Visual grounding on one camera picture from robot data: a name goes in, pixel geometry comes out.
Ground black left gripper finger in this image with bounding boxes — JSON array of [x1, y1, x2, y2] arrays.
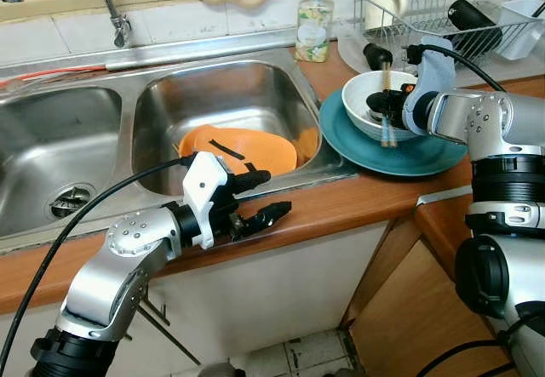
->
[[240, 200, 294, 236], [228, 169, 273, 196]]

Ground white cabinet door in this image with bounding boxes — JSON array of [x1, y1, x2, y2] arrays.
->
[[128, 219, 403, 377]]

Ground dish soap pump bottle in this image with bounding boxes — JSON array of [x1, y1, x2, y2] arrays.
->
[[295, 0, 336, 64]]

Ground black bottle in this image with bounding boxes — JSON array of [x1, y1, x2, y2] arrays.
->
[[446, 0, 504, 60]]

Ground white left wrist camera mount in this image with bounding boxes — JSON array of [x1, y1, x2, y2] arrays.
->
[[182, 151, 232, 251]]

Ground white plastic utensil holder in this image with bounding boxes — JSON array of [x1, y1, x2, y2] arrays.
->
[[497, 0, 545, 62]]

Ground grey robot left foot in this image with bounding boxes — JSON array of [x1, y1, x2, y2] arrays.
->
[[197, 359, 249, 377]]

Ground orange plate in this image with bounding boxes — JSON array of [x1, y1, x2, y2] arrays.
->
[[176, 125, 300, 179]]

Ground wire dish rack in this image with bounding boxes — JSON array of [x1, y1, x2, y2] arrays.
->
[[349, 0, 545, 64]]

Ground metal sink drain strainer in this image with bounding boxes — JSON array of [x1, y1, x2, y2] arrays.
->
[[49, 185, 94, 220]]

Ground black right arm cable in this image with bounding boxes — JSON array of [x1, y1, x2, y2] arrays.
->
[[408, 43, 508, 94]]

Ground wooden cabinet door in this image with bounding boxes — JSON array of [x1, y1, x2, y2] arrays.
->
[[340, 214, 479, 377]]

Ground teal plate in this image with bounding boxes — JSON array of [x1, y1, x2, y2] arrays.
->
[[318, 87, 468, 179]]

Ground stainless steel double sink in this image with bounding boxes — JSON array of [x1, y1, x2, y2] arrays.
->
[[0, 45, 360, 255]]

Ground metal cabinet handle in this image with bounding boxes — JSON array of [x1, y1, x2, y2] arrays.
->
[[140, 295, 172, 328], [136, 302, 203, 367]]

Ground chrome faucet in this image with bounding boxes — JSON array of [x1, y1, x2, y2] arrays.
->
[[89, 0, 134, 49]]

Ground wooden chopstick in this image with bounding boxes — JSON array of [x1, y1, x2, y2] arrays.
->
[[381, 62, 391, 148], [387, 62, 398, 148]]

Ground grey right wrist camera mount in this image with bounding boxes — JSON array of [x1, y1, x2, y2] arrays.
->
[[402, 49, 445, 135]]

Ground white ceramic bowl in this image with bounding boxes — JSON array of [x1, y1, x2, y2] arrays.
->
[[341, 70, 445, 145]]

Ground black robot waist cable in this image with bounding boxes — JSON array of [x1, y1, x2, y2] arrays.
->
[[416, 338, 513, 377]]

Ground cream mug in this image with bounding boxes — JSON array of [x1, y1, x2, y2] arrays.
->
[[365, 0, 409, 34]]

